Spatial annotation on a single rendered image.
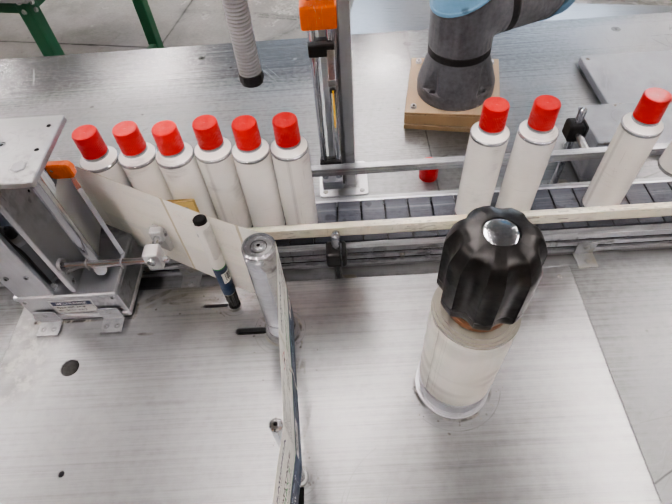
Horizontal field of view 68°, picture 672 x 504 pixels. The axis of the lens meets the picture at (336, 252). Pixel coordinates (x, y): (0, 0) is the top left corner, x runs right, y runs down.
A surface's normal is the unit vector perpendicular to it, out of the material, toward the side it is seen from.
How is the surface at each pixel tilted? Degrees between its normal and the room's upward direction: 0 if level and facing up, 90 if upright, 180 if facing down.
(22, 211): 90
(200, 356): 0
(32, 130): 0
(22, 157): 0
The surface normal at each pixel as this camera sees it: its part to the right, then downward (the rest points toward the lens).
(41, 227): 1.00, -0.06
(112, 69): -0.06, -0.61
